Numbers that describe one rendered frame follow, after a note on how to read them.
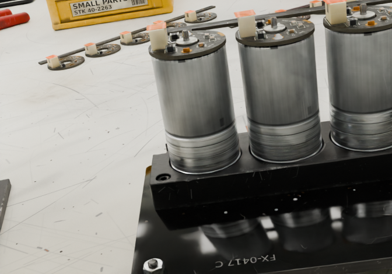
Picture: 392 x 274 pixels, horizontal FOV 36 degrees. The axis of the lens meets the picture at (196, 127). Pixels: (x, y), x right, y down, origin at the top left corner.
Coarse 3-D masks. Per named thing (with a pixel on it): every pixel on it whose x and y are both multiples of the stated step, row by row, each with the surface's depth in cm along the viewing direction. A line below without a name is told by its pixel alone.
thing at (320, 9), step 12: (360, 0) 21; (372, 0) 21; (384, 0) 20; (276, 12) 21; (288, 12) 21; (300, 12) 21; (312, 12) 21; (324, 12) 21; (204, 24) 21; (216, 24) 21; (228, 24) 21
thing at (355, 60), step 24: (336, 48) 19; (360, 48) 18; (384, 48) 18; (336, 72) 19; (360, 72) 19; (384, 72) 19; (336, 96) 20; (360, 96) 19; (384, 96) 19; (336, 120) 20; (360, 120) 19; (384, 120) 19; (336, 144) 20; (360, 144) 20; (384, 144) 20
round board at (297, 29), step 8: (256, 24) 20; (264, 24) 20; (288, 24) 19; (296, 24) 19; (304, 24) 19; (312, 24) 19; (256, 32) 19; (264, 32) 19; (280, 32) 19; (288, 32) 19; (296, 32) 19; (304, 32) 18; (312, 32) 19; (240, 40) 19; (248, 40) 19; (256, 40) 18; (264, 40) 18; (272, 40) 18; (280, 40) 18; (288, 40) 18; (296, 40) 18
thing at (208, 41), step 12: (168, 36) 20; (180, 36) 20; (192, 36) 20; (204, 36) 20; (216, 36) 20; (168, 48) 19; (180, 48) 19; (192, 48) 19; (204, 48) 19; (216, 48) 19
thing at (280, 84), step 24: (240, 48) 19; (264, 48) 18; (288, 48) 18; (312, 48) 19; (264, 72) 19; (288, 72) 19; (312, 72) 19; (264, 96) 19; (288, 96) 19; (312, 96) 19; (264, 120) 19; (288, 120) 19; (312, 120) 20; (264, 144) 20; (288, 144) 20; (312, 144) 20
